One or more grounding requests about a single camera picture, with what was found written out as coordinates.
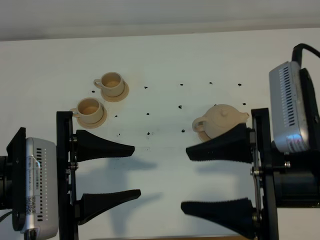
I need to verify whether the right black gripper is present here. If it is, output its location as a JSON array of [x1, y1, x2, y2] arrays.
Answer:
[[180, 108, 320, 240]]

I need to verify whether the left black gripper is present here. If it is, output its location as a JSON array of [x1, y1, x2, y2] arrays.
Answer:
[[56, 111, 141, 240]]

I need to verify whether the beige teapot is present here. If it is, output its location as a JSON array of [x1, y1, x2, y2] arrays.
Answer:
[[192, 104, 250, 140]]

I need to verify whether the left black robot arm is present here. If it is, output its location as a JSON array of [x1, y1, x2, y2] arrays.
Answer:
[[0, 111, 141, 240]]

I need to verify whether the round beige teapot coaster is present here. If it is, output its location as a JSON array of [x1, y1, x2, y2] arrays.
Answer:
[[197, 131, 211, 143]]

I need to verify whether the near beige saucer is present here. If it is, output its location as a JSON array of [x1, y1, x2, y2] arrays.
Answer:
[[77, 108, 107, 129]]

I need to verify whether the beige saucer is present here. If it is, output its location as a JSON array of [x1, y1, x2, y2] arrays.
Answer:
[[100, 82, 130, 102], [77, 108, 107, 129]]

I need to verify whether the near beige teacup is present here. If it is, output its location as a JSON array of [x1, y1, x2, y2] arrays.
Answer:
[[70, 97, 104, 124]]

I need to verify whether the beige teacup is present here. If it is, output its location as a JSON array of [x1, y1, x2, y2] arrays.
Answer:
[[93, 72, 125, 98], [70, 97, 104, 124]]

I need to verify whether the far beige saucer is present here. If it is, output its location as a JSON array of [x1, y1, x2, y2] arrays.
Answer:
[[100, 82, 130, 102]]

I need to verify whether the far beige teacup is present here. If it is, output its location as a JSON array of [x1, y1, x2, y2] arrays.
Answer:
[[93, 72, 125, 98]]

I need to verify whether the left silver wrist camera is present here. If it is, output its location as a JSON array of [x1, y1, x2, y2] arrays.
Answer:
[[5, 127, 59, 238]]

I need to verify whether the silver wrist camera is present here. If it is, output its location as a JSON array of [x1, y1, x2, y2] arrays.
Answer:
[[269, 61, 312, 153], [5, 127, 59, 238]]

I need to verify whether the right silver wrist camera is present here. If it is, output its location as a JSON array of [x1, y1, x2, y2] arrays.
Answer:
[[269, 61, 312, 153]]

